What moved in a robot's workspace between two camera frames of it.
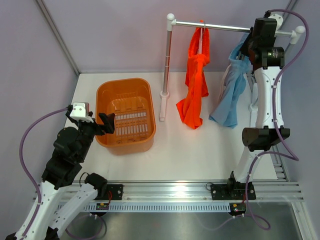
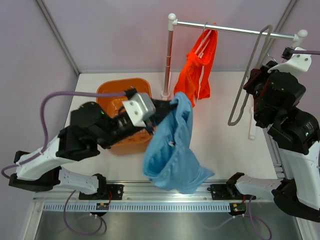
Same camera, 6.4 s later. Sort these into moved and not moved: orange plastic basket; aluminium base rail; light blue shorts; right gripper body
Moved: right gripper body; light blue shorts
Not moved: orange plastic basket; aluminium base rail
